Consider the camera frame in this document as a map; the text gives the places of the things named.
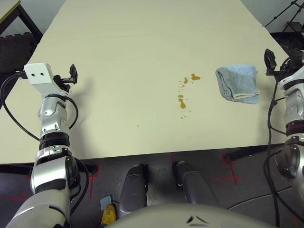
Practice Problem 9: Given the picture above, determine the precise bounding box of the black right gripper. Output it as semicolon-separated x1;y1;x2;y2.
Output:
264;48;304;76

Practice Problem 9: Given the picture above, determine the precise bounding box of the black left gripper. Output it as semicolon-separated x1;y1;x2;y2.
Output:
54;64;79;93

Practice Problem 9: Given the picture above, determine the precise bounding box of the light blue fluffy rag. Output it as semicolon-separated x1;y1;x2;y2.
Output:
215;63;261;105

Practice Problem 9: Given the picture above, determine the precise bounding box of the black foam floor mat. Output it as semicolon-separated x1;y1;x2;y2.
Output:
270;31;304;57
0;33;40;75

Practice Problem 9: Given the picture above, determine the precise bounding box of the black tripod stand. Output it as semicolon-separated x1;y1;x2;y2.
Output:
264;0;304;34

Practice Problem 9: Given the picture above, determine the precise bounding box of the brown liquid spill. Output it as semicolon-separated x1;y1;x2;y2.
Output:
177;73;202;119

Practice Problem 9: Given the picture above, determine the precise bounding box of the grey left robot leg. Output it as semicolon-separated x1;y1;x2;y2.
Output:
118;163;149;219

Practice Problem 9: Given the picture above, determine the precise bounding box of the grey robot leg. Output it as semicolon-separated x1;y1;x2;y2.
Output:
172;161;218;208
118;163;149;219

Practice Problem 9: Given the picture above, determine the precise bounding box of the blue-grey square pad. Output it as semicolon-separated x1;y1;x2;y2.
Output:
99;194;115;211

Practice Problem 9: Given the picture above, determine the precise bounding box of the grey round floor plate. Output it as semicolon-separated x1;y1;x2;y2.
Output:
227;187;304;216

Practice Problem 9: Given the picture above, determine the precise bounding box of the yellow object on floor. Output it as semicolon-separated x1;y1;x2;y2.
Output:
101;203;117;226

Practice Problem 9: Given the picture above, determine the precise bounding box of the grey right robot leg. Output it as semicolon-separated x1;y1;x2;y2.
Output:
172;161;218;208

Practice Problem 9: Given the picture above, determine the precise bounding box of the grey robot torso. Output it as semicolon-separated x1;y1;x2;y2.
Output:
104;203;277;228

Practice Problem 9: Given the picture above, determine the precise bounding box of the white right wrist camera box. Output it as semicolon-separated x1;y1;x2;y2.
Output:
277;69;304;92

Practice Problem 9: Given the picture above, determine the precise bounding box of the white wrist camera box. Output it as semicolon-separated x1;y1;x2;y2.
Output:
23;63;69;97
277;69;304;92

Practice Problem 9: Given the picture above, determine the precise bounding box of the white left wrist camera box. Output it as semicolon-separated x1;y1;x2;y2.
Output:
23;63;69;97

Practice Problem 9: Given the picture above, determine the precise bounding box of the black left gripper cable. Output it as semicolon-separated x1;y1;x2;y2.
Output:
63;96;79;130

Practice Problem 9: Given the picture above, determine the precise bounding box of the black left camera cable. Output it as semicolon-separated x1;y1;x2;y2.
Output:
0;70;41;141

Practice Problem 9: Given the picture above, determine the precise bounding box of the beige side table black frame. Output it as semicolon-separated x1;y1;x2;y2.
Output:
0;0;44;45

